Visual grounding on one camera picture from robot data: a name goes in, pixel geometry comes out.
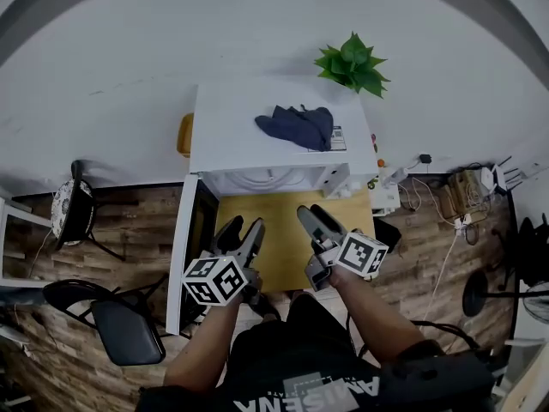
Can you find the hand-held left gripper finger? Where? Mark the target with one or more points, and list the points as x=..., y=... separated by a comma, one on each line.
x=255, y=243
x=229, y=232

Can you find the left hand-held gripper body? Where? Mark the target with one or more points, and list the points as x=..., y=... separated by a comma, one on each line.
x=214, y=279

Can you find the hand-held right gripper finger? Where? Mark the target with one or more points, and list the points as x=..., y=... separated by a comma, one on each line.
x=330, y=223
x=311, y=225

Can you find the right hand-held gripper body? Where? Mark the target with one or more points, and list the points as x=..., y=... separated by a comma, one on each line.
x=360, y=253

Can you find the round glass turntable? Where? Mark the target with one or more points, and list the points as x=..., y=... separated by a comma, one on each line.
x=257, y=183

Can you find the person's left forearm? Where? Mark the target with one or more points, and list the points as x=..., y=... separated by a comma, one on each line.
x=201, y=350

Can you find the person's right forearm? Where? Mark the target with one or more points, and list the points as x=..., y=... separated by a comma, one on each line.
x=377, y=316

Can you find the black bag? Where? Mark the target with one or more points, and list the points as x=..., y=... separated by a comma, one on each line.
x=386, y=234

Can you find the white microwave door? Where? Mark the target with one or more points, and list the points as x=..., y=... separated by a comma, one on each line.
x=180, y=251

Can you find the small purple flower plant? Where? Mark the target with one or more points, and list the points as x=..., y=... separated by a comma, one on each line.
x=372, y=183

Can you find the small white side table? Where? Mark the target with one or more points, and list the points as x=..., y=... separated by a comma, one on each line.
x=386, y=198

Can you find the clear spray bottle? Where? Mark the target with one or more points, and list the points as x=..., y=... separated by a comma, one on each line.
x=394, y=176

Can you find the white microwave oven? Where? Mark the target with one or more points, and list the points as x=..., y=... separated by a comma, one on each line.
x=240, y=144

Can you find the dark blue cloth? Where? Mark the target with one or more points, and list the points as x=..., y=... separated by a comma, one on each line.
x=300, y=127

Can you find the person's black shirt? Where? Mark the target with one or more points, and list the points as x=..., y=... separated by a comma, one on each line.
x=279, y=359

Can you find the black folding chair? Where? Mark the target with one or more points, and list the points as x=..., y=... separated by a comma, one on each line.
x=128, y=337

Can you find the white power strip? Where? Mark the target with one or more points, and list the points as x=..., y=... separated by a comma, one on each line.
x=463, y=222

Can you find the black power adapter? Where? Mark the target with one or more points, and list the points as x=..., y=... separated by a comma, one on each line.
x=425, y=158

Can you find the black floor fan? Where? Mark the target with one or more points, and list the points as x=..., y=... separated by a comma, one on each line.
x=475, y=292

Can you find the black flat box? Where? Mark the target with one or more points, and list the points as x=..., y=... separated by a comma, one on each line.
x=437, y=380

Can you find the white router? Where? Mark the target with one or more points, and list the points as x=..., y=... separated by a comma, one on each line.
x=489, y=176

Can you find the black chair patterned cushion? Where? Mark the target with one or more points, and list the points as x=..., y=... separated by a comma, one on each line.
x=68, y=213

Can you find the green leafy potted plant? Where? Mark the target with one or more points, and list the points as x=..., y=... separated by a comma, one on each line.
x=354, y=64

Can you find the white desk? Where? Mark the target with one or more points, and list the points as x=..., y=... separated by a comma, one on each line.
x=21, y=219

